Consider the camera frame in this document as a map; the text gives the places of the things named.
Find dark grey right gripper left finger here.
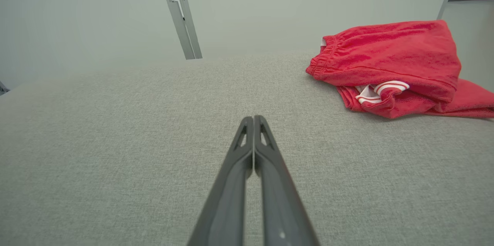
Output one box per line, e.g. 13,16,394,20
187,116,255,246

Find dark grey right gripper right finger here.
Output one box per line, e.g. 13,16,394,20
254,115,320,246

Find red shorts with elastic waistband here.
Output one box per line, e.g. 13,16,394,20
306,20,462,103

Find grey metal partition post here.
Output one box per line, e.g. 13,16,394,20
170,0,203,59
156,0,196,60

